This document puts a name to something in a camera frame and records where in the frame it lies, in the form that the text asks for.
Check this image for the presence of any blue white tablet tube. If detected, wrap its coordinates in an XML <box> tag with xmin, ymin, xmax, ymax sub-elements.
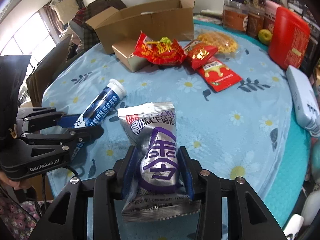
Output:
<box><xmin>69</xmin><ymin>78</ymin><xmax>128</xmax><ymax>160</ymax></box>

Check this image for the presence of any silver purple snack bag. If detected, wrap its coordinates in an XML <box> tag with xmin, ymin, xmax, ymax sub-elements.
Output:
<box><xmin>118</xmin><ymin>102</ymin><xmax>201</xmax><ymax>222</ymax></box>

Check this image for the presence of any small gold cardboard box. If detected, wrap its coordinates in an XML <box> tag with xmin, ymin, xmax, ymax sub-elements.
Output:
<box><xmin>112</xmin><ymin>39</ymin><xmax>151</xmax><ymax>73</ymax></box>

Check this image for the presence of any large red snack bag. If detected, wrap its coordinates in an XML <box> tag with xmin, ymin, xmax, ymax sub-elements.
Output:
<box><xmin>133</xmin><ymin>32</ymin><xmax>187</xmax><ymax>66</ymax></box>

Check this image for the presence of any green yellow lollipop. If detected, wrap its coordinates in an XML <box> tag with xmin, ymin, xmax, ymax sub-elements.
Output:
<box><xmin>146</xmin><ymin>37</ymin><xmax>172</xmax><ymax>45</ymax></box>

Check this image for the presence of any red long snack packet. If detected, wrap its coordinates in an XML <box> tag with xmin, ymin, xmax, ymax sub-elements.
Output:
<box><xmin>197</xmin><ymin>56</ymin><xmax>242</xmax><ymax>92</ymax></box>

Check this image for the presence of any red dragon snack packet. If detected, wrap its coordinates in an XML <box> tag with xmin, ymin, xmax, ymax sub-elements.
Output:
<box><xmin>184</xmin><ymin>40</ymin><xmax>219</xmax><ymax>70</ymax></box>

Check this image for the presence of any yellow waffle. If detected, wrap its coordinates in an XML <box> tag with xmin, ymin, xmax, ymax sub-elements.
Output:
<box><xmin>197</xmin><ymin>31</ymin><xmax>239</xmax><ymax>54</ymax></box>

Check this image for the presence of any person's left hand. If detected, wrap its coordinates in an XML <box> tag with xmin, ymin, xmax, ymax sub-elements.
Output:
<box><xmin>0</xmin><ymin>171</ymin><xmax>31</xmax><ymax>190</ymax></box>

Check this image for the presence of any plaid garment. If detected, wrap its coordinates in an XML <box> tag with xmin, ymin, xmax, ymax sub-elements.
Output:
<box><xmin>82</xmin><ymin>22</ymin><xmax>100</xmax><ymax>51</ymax></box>

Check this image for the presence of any white rectangular device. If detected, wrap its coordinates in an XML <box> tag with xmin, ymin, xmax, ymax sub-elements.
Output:
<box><xmin>286</xmin><ymin>65</ymin><xmax>320</xmax><ymax>138</ymax></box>

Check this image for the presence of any brown jacket on chair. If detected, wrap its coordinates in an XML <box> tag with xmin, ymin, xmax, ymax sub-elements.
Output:
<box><xmin>83</xmin><ymin>0</ymin><xmax>126</xmax><ymax>22</ymax></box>

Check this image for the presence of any open cardboard box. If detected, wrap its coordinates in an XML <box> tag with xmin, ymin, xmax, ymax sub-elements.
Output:
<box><xmin>86</xmin><ymin>0</ymin><xmax>196</xmax><ymax>54</ymax></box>

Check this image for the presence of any black stand-up pouch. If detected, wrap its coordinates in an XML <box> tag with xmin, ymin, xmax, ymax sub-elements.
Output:
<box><xmin>286</xmin><ymin>0</ymin><xmax>319</xmax><ymax>77</ymax></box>

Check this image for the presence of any red canister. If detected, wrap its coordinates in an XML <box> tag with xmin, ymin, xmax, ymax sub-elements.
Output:
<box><xmin>268</xmin><ymin>7</ymin><xmax>310</xmax><ymax>70</ymax></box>

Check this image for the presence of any green yellow pear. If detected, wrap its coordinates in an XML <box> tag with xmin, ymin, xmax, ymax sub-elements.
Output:
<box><xmin>258</xmin><ymin>29</ymin><xmax>272</xmax><ymax>46</ymax></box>

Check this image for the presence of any brown powder small jar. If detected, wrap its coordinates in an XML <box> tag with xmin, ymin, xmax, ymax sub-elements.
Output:
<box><xmin>246</xmin><ymin>6</ymin><xmax>265</xmax><ymax>39</ymax></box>

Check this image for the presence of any orange powder clear jar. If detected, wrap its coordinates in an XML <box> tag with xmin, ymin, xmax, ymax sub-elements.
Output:
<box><xmin>223</xmin><ymin>0</ymin><xmax>249</xmax><ymax>33</ymax></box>

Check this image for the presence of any pink lidded jar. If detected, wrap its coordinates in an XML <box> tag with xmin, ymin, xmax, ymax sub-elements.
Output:
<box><xmin>264</xmin><ymin>0</ymin><xmax>280</xmax><ymax>33</ymax></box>

